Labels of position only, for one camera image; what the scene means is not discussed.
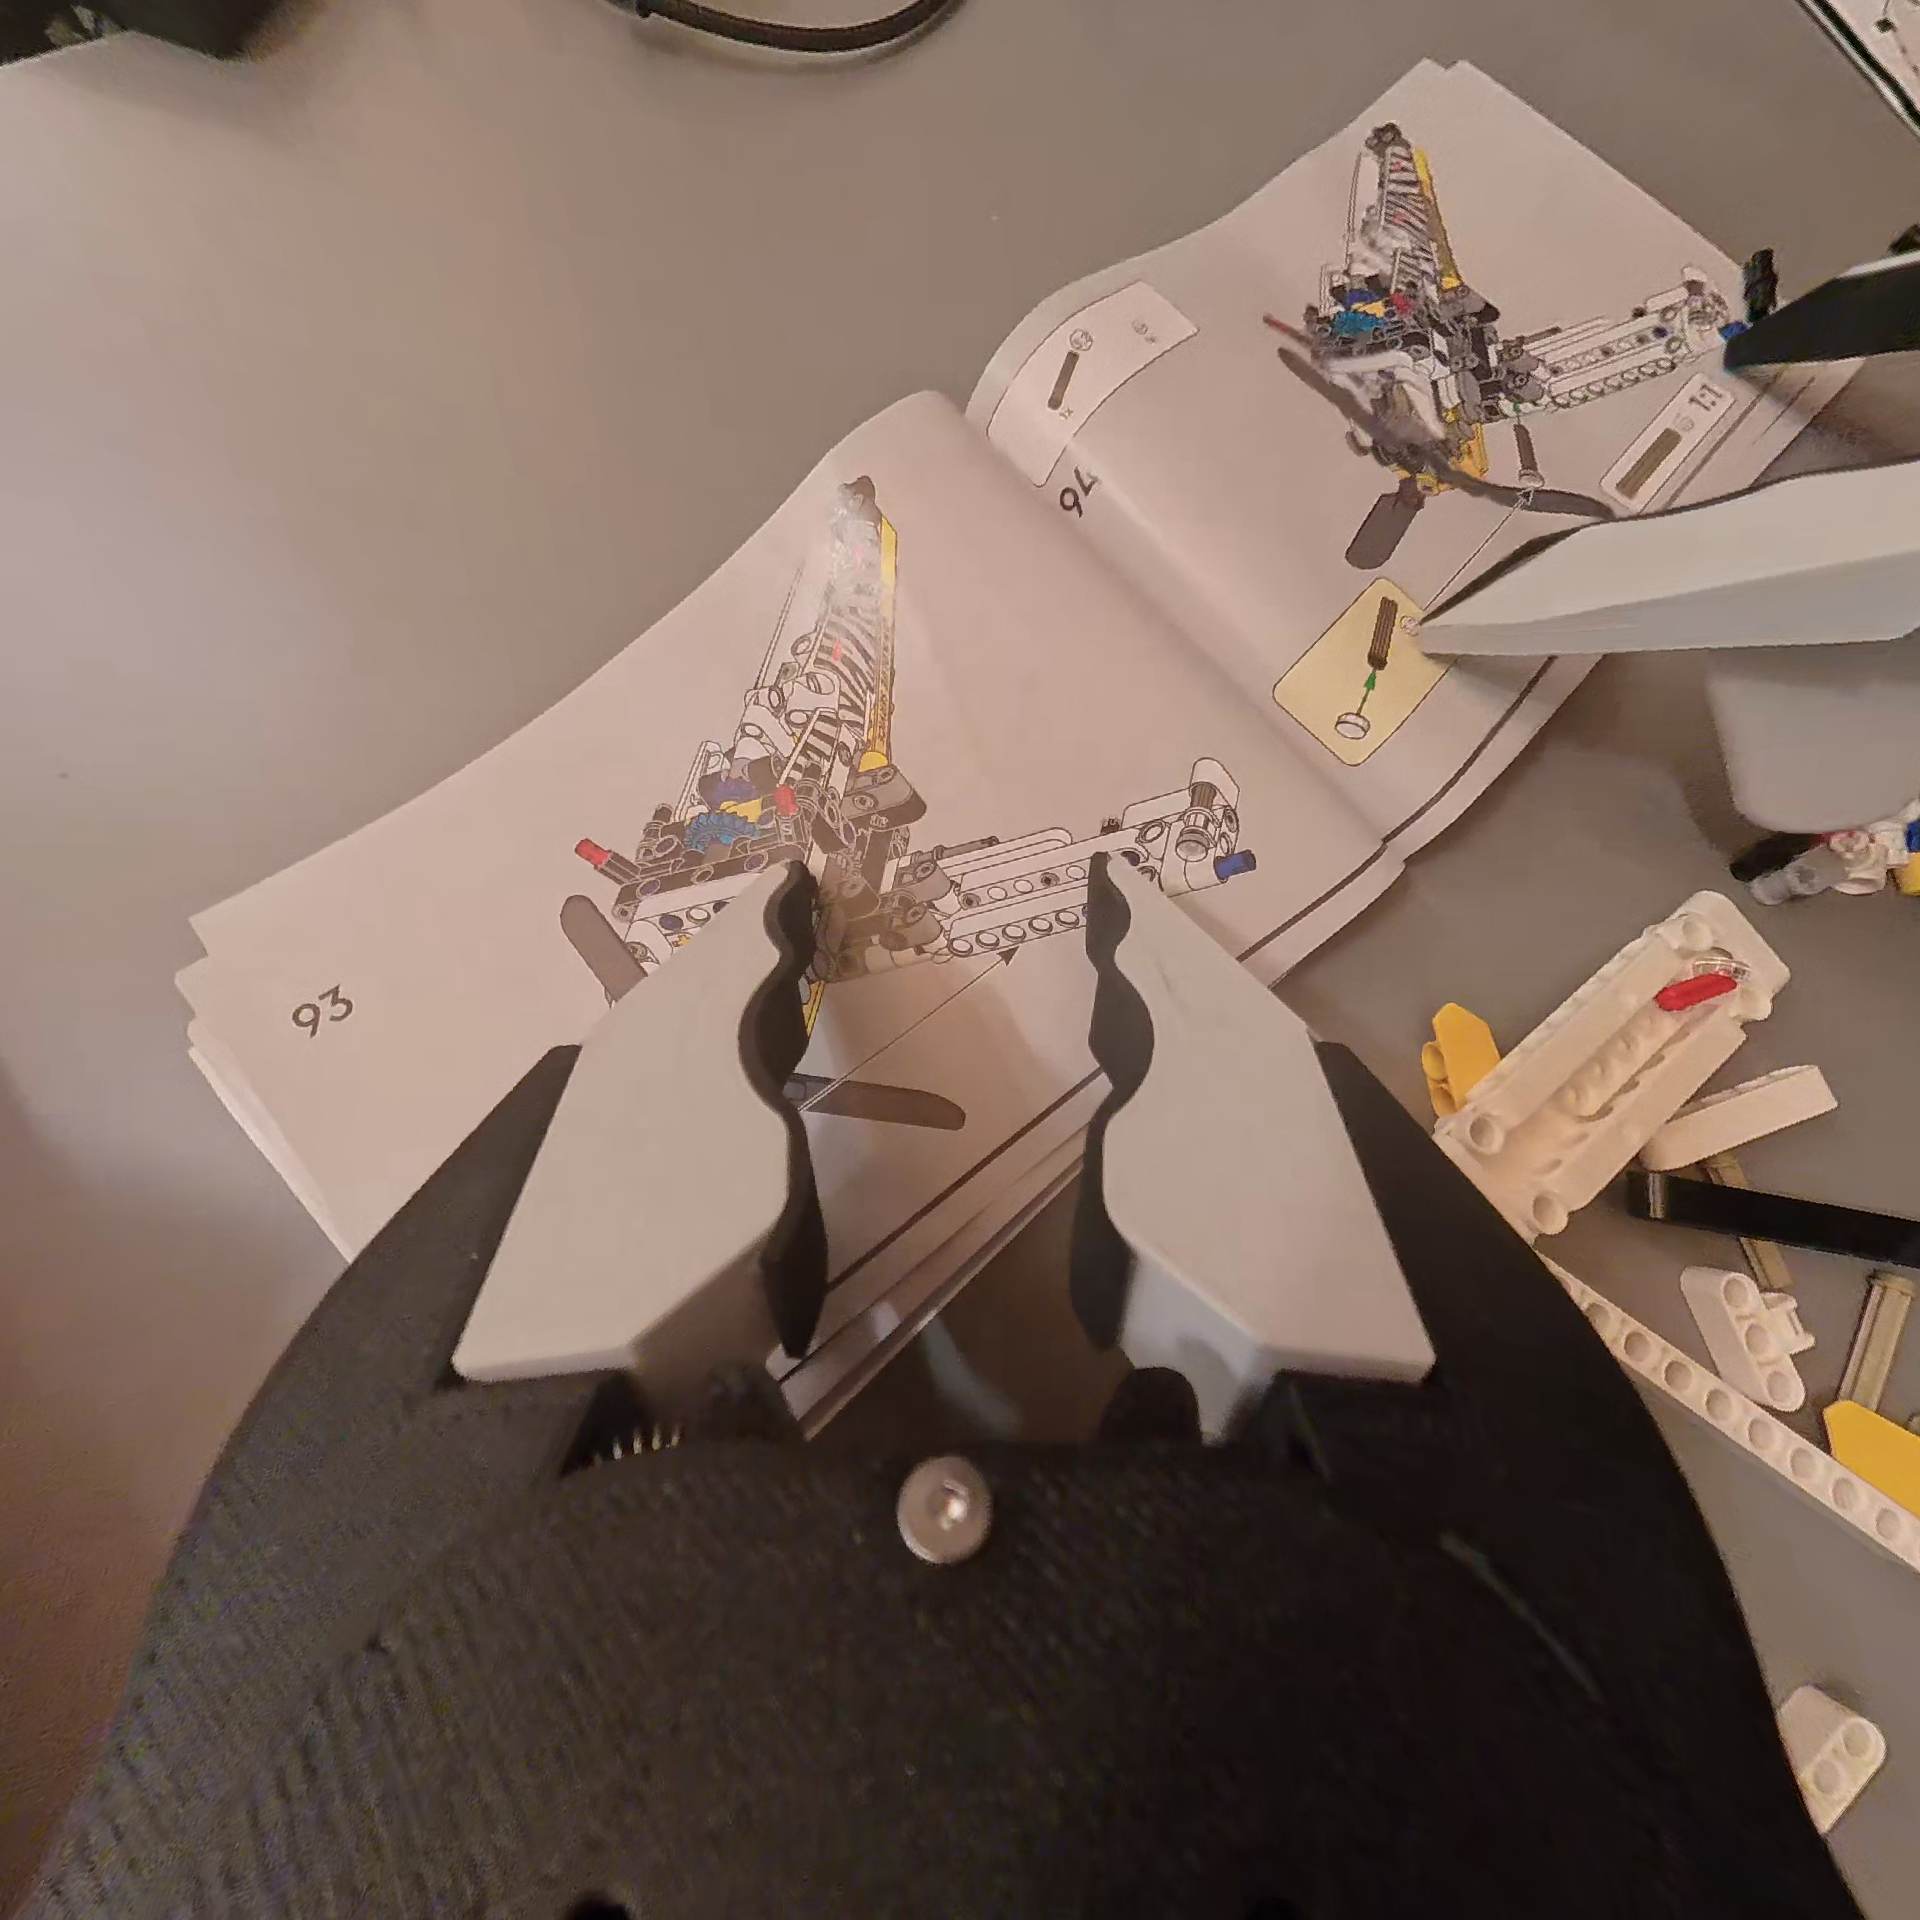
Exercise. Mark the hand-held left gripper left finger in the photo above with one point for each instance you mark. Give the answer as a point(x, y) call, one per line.
point(644, 1170)

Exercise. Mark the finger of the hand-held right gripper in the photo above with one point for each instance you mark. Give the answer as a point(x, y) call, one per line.
point(1853, 315)
point(1724, 578)

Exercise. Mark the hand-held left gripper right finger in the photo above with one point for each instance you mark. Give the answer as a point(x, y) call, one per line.
point(1260, 1184)

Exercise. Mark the small black lego pin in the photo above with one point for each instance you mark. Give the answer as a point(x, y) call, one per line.
point(1761, 282)

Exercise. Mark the multicoloured lego model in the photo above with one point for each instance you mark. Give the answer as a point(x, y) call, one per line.
point(1853, 863)

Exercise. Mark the lego instruction booklet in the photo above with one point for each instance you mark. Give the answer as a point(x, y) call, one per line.
point(631, 630)

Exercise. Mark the yellow curved lego piece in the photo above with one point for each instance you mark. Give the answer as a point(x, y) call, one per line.
point(1463, 1050)

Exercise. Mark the white lego beam assembly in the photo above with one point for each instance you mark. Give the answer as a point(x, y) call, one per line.
point(1591, 1058)

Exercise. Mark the white curved lego panel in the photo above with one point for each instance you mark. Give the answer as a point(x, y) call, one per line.
point(1755, 1119)

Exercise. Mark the small white lego connector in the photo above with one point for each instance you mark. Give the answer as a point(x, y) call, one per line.
point(1740, 1328)

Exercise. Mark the tan lego axle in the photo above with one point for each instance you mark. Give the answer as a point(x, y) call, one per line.
point(1758, 1260)

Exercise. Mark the black lego beam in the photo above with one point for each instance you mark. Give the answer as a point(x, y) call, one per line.
point(1770, 1219)

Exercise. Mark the long white lego beam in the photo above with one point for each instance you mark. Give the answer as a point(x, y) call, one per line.
point(1740, 1418)

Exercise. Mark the grey lego axle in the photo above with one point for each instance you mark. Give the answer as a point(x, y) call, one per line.
point(1878, 1335)

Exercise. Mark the yellow flat lego piece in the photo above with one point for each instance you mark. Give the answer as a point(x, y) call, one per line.
point(1875, 1449)

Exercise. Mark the white triangular lego piece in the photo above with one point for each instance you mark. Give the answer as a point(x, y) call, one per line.
point(1833, 1762)

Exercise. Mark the white printed paper sheet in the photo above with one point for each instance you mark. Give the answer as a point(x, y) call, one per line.
point(1875, 30)

